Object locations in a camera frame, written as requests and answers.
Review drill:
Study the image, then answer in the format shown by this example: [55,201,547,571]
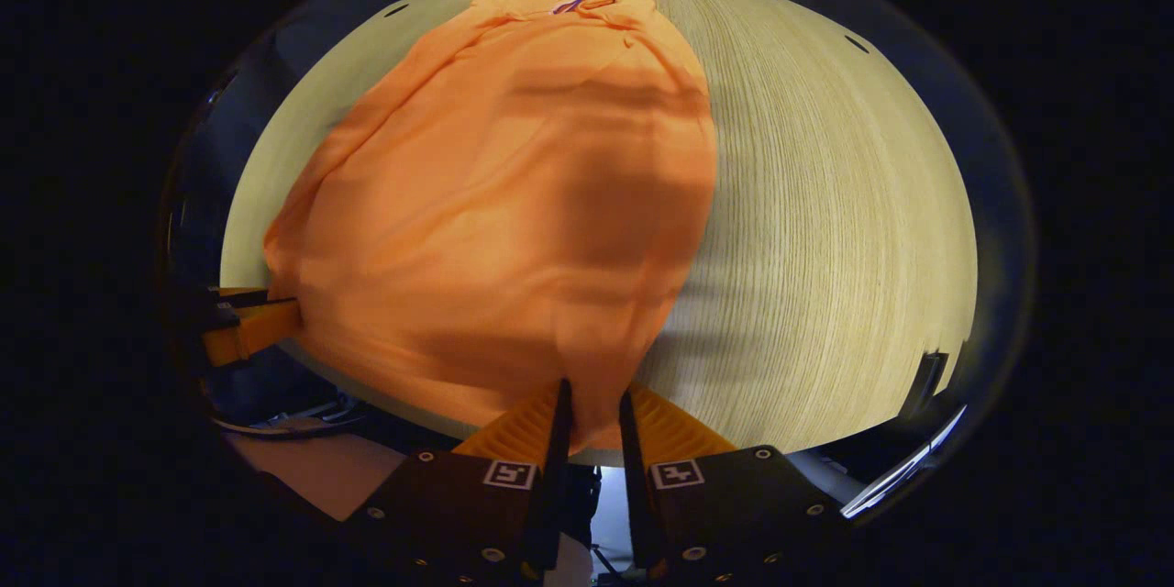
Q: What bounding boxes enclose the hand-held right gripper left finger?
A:
[344,378,574,586]

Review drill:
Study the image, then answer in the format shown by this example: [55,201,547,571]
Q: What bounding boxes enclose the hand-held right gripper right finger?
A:
[619,385,854,583]

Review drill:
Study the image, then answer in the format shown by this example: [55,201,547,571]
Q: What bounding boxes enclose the orange T-shirt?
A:
[263,0,718,455]

